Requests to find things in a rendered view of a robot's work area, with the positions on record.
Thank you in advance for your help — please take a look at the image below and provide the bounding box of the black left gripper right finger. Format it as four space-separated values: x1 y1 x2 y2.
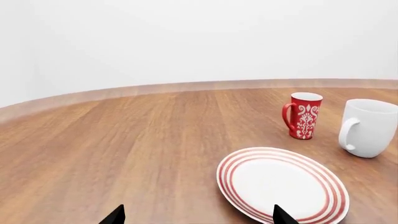
273 203 300 224

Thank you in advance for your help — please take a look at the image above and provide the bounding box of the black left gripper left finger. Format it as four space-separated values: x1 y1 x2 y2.
98 203 126 224

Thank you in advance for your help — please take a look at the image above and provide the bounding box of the white plate with red rings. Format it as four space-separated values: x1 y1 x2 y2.
216 146 350 224

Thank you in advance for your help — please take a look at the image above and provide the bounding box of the red mug with white pattern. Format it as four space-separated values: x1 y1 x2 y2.
282 91 324 141

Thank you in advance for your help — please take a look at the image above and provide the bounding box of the plain white mug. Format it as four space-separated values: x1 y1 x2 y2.
338 98 398 159

